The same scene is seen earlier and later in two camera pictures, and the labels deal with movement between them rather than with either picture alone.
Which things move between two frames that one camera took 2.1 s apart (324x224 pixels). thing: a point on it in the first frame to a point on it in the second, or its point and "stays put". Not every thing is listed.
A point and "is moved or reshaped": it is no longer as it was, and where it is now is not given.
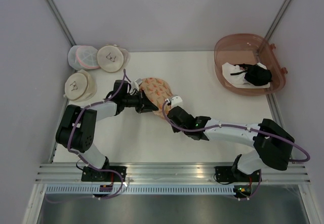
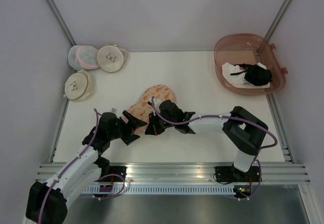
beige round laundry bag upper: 113,58 stays put
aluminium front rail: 166,173 stays put
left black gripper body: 136,101 to 121,129
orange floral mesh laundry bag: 159,90 is moved or reshaped
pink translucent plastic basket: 247,64 stays put
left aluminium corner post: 51,5 stays put
